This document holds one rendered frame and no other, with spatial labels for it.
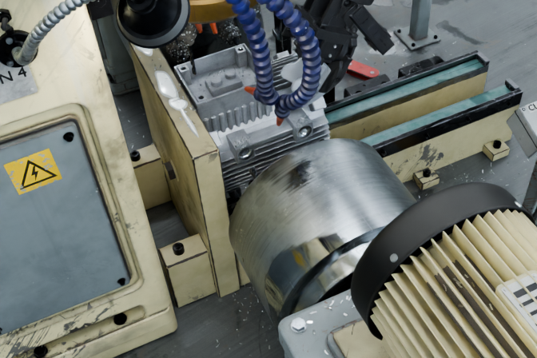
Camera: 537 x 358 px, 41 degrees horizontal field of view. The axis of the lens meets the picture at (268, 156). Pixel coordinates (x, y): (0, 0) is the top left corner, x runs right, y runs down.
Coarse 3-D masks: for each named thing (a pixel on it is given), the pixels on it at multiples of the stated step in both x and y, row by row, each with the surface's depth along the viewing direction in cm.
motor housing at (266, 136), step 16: (272, 64) 117; (288, 64) 116; (272, 112) 113; (320, 112) 115; (240, 128) 111; (256, 128) 112; (272, 128) 112; (288, 128) 112; (320, 128) 115; (224, 144) 111; (256, 144) 110; (272, 144) 113; (288, 144) 114; (304, 144) 115; (224, 160) 110; (256, 160) 112; (272, 160) 114; (224, 176) 111; (240, 176) 112
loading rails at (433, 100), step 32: (448, 64) 141; (480, 64) 142; (352, 96) 136; (384, 96) 137; (416, 96) 139; (448, 96) 143; (480, 96) 136; (512, 96) 134; (352, 128) 137; (384, 128) 141; (416, 128) 130; (448, 128) 132; (480, 128) 137; (384, 160) 130; (416, 160) 135; (448, 160) 139
